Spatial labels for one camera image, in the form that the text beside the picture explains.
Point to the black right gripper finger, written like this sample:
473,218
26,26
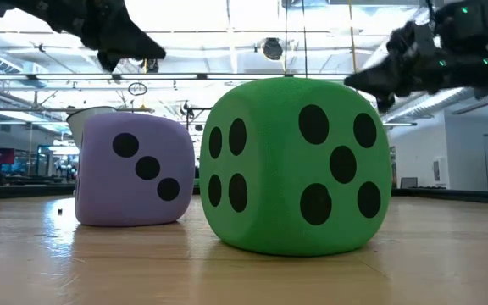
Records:
371,80

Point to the purple foam die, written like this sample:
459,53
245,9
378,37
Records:
112,190

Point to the grey overhead beam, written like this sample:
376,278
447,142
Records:
227,76

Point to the black aluminium table frame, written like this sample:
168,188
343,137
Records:
15,192

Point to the green foam die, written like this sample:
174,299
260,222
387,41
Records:
269,169

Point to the small dark monitor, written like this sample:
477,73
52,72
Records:
408,183

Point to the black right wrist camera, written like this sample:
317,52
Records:
411,40

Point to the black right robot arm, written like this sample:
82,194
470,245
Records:
464,25

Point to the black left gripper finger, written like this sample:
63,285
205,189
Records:
138,46

